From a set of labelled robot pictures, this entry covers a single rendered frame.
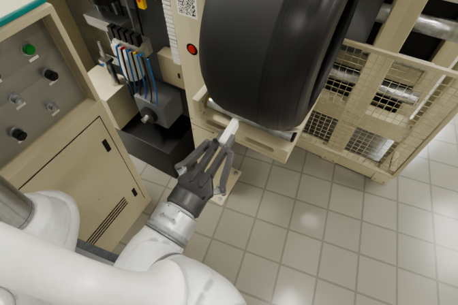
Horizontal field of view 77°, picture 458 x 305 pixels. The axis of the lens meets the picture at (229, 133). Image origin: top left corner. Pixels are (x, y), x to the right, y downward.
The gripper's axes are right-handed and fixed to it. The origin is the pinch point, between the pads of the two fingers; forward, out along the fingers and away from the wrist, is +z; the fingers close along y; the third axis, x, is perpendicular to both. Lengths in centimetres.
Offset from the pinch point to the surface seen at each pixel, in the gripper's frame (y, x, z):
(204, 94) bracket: 23.4, 23.1, 21.2
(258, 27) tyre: 1.3, -16.3, 17.6
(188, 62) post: 34.6, 19.7, 29.0
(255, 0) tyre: 3.9, -19.7, 21.0
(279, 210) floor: -14, 119, 23
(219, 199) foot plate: 21, 115, 11
